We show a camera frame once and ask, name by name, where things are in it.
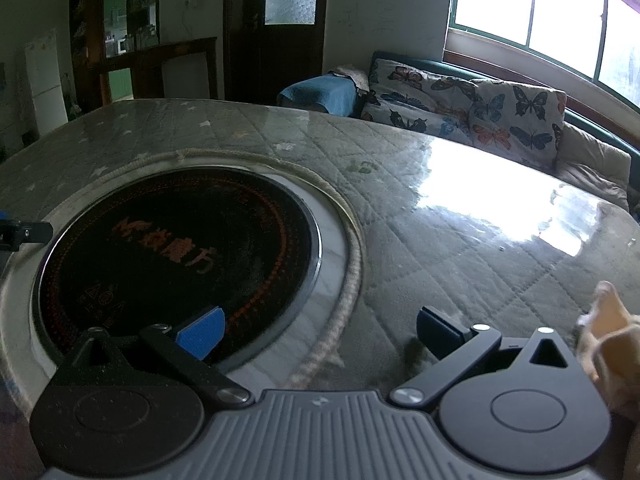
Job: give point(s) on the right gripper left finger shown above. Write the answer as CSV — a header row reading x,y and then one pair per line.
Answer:
x,y
200,337

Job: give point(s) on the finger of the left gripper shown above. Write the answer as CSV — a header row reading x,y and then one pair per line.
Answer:
x,y
13,233

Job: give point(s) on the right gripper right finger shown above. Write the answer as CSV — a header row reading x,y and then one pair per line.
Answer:
x,y
439,333

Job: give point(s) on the cream sweatshirt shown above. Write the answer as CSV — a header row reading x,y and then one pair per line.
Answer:
x,y
608,350

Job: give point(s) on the black round cooktop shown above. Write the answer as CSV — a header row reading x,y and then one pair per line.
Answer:
x,y
169,248

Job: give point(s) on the grey quilted table cover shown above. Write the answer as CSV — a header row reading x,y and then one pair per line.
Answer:
x,y
406,220

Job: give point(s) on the white refrigerator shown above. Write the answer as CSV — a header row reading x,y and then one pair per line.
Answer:
x,y
45,85

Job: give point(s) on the dark wooden cabinet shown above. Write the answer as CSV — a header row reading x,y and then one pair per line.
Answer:
x,y
104,35

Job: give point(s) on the dark wooden desk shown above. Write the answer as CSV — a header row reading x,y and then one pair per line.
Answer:
x,y
180,70

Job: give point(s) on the butterfly pillow upright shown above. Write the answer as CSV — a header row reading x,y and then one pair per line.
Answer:
x,y
519,122

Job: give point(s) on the beige cushion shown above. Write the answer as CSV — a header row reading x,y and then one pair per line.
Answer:
x,y
594,166

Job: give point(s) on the butterfly pillow long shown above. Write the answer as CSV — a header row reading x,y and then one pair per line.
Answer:
x,y
405,97

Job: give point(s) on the blue towel on armrest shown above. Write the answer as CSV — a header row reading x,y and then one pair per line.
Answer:
x,y
330,94

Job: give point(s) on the dark wooden door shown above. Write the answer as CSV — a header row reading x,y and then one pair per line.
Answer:
x,y
269,45

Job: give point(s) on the window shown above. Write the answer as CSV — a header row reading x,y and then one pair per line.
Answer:
x,y
597,39

